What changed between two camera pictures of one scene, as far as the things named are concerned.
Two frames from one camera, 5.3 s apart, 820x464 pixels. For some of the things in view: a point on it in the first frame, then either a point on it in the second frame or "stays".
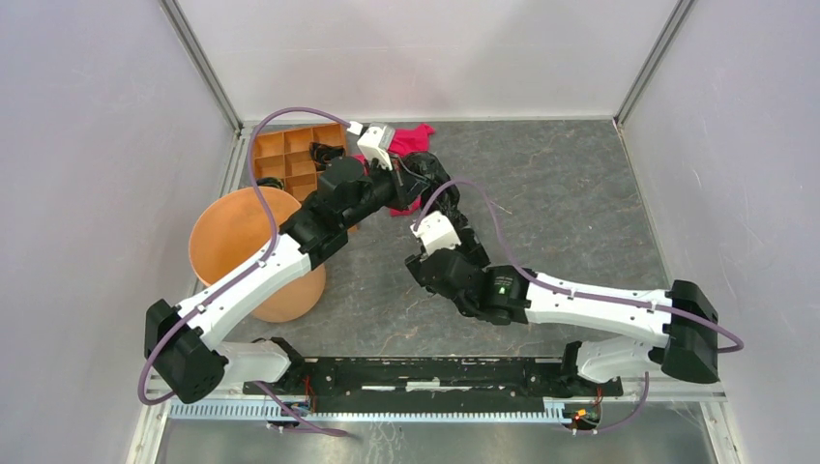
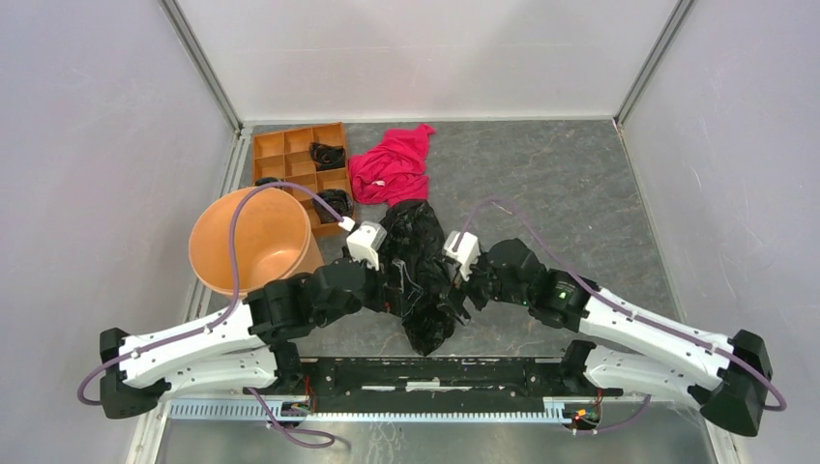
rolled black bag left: x=270 y=182 stays
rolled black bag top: x=321 y=154 stays
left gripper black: x=407 y=187 to x=388 y=298
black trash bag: x=446 y=202 to x=420 y=279
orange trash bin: x=233 y=225 stays
